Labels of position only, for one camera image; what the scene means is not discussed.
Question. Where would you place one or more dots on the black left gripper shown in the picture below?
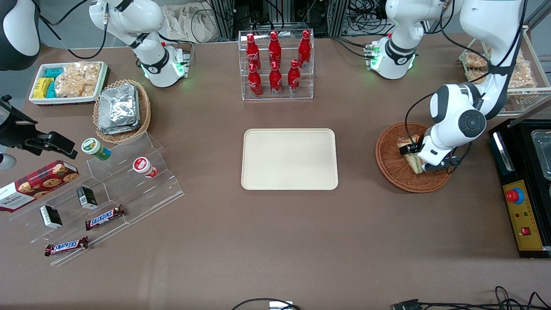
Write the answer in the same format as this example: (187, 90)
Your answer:
(406, 149)

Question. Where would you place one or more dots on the triangular sandwich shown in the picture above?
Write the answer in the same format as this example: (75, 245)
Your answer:
(412, 161)

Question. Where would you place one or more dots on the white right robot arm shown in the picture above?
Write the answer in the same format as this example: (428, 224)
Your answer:
(129, 17)

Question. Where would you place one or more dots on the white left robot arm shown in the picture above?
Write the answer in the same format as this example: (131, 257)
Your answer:
(452, 107)

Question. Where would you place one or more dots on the round brown wicker basket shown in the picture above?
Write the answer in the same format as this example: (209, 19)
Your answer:
(391, 168)

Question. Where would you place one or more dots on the cream plastic tray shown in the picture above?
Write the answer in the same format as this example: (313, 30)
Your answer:
(288, 159)

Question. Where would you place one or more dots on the oval brown wicker basket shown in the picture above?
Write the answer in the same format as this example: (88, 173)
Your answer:
(145, 112)

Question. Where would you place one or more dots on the black left wrist connector block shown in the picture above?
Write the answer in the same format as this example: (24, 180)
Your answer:
(409, 149)

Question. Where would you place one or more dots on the black wrist connector block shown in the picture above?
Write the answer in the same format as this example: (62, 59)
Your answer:
(409, 149)
(54, 143)

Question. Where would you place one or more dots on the black control box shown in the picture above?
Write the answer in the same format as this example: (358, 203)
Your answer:
(499, 150)

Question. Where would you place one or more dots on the red emergency stop button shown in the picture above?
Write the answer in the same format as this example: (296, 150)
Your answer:
(513, 196)

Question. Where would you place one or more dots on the clear bag of rice crackers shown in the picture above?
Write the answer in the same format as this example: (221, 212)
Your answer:
(523, 79)
(520, 58)
(473, 60)
(475, 76)

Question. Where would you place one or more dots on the yellow control panel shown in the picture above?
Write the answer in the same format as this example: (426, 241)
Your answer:
(525, 219)

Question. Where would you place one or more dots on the clear plastic container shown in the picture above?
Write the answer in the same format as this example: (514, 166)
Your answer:
(543, 155)

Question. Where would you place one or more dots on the red cola bottle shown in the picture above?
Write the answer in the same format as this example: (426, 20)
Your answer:
(276, 79)
(252, 49)
(274, 47)
(255, 82)
(294, 77)
(304, 47)

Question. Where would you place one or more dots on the clear acrylic bottle rack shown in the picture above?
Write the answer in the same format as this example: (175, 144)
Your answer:
(277, 97)

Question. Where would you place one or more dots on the small white plug box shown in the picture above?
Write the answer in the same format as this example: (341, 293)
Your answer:
(280, 305)

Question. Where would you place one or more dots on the beige cloth bag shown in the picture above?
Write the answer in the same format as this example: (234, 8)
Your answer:
(185, 21)

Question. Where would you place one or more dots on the red lidded snack cup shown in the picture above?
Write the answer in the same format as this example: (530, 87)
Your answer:
(144, 166)

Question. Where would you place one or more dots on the clear acrylic step display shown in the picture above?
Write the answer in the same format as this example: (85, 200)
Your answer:
(142, 193)

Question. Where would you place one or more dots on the Snickers chocolate bar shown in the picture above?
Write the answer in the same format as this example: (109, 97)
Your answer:
(66, 246)
(104, 217)

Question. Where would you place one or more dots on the green lidded snack cup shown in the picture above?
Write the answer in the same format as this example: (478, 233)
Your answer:
(95, 148)

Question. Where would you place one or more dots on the small black carton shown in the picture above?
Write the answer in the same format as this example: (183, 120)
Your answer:
(51, 216)
(87, 197)

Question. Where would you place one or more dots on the white rectangular snack bin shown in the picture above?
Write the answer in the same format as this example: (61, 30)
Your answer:
(64, 100)

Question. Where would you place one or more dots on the black right wrist connector block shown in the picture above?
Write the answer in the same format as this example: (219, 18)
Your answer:
(54, 143)

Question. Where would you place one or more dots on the narrow teal snack packet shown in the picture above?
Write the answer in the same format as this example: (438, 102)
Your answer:
(51, 89)

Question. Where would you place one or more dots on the small teal snack packet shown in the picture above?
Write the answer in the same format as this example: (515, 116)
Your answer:
(54, 72)

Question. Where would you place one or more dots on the red Walkers cookie box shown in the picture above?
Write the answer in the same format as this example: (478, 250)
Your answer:
(38, 185)

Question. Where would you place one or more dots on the yellow snack packet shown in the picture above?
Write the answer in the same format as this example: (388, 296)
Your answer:
(42, 87)

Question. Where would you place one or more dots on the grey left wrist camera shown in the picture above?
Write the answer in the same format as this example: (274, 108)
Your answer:
(424, 165)

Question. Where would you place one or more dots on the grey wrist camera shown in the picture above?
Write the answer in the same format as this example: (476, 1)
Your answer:
(6, 160)
(424, 165)

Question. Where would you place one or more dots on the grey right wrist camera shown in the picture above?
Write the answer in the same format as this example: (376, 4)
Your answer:
(6, 160)

